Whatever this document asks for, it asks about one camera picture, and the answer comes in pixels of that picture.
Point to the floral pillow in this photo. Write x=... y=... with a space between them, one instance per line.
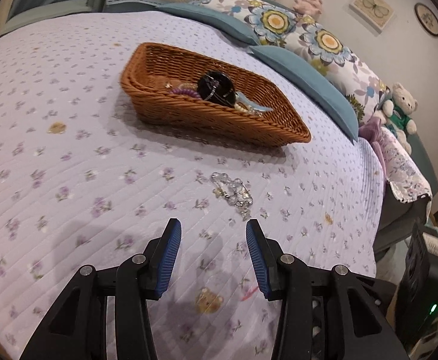
x=270 y=21
x=340 y=66

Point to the teal pillow left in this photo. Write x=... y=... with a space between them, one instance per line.
x=227 y=24

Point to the brown wicker basket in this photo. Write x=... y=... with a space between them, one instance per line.
x=171 y=86

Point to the floral pillow left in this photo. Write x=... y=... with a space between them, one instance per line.
x=270 y=21

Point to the pink plush toy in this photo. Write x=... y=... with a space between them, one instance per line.
x=312 y=8

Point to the black wristwatch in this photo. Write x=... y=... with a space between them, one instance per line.
x=216 y=87

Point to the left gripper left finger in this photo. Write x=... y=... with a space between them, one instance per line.
x=75 y=325

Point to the teal pillow right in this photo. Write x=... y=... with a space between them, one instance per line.
x=302 y=75

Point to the purple floral folded quilt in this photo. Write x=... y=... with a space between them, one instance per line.
x=406 y=181

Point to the butterfly framed picture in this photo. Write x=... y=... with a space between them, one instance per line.
x=377 y=13

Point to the round dark wall frame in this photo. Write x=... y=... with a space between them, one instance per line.
x=427 y=18

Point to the floral pillow right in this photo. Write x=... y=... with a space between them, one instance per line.
x=340 y=66

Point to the light blue hair clip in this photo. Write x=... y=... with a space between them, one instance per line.
x=244 y=105

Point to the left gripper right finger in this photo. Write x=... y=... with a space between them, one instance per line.
x=325 y=314

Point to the lavender floral bedspread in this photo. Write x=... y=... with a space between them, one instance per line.
x=82 y=181

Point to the teal pillow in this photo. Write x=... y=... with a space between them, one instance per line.
x=302 y=75
x=227 y=24

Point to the white teddy bear plush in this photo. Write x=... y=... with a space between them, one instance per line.
x=394 y=112

